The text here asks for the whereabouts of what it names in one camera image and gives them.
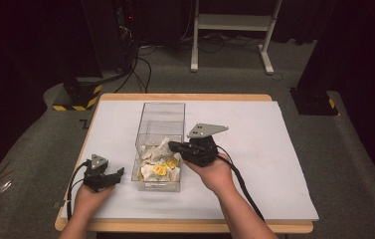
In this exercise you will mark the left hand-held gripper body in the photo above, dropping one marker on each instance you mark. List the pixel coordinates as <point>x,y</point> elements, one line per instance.
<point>94,176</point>

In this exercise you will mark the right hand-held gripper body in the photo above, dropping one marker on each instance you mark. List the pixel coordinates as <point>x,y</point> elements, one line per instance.
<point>203,151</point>

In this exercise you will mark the pile of yellow-tagged tea bags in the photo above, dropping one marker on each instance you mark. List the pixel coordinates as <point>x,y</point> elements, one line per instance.
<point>155,166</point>

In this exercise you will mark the clear plastic drawer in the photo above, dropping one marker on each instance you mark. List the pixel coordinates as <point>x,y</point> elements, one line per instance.
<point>158,186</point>

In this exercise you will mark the person's left hand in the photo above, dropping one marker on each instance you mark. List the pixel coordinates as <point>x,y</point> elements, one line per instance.
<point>89,202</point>

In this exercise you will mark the person's right hand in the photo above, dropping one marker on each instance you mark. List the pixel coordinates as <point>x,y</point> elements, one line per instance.
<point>216,176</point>

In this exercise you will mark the wooden table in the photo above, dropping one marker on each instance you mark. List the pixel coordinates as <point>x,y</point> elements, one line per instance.
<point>175,227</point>

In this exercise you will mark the white table mat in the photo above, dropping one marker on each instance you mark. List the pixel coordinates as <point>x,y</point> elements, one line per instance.
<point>274,172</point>

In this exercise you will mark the black yellow-striped stand base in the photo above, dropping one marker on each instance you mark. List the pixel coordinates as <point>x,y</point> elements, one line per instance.
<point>82,96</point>
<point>314,103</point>

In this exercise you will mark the black equipment rack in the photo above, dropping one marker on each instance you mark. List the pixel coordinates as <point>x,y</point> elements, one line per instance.
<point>126,36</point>

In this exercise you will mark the white metal stand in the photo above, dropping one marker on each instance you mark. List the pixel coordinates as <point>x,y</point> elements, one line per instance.
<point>233,22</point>

